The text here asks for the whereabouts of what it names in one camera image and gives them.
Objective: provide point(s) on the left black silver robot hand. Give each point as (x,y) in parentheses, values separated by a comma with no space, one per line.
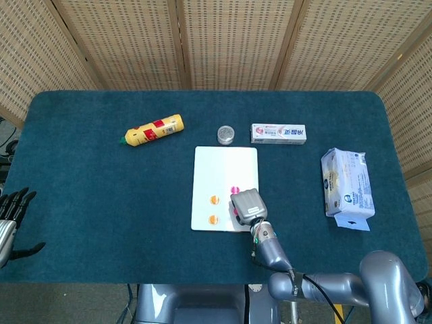
(8,229)

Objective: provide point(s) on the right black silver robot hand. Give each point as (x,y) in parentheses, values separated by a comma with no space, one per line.
(249,206)

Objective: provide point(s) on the orange token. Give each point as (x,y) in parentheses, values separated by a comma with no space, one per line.
(214,200)
(213,219)

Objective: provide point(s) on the white toothpaste box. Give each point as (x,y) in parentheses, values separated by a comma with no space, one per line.
(278,134)

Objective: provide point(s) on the white magnetic board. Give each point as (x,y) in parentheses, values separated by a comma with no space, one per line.
(219,165)

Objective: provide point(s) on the small round clear jar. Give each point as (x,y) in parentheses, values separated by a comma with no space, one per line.
(225,135)

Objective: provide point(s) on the dark teal table cloth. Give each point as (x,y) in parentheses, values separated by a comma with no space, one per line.
(101,202)

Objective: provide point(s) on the pale blue tissue pack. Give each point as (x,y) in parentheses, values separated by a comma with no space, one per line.
(347,182)

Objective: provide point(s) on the grey blue robot torso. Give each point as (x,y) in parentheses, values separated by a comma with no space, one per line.
(202,303)

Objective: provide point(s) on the metal table leg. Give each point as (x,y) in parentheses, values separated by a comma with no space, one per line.
(293,312)

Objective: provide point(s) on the yellow bottle with green cap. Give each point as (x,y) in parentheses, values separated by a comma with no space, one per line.
(152,131)

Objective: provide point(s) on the woven bamboo folding screen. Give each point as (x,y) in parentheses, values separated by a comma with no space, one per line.
(236,40)

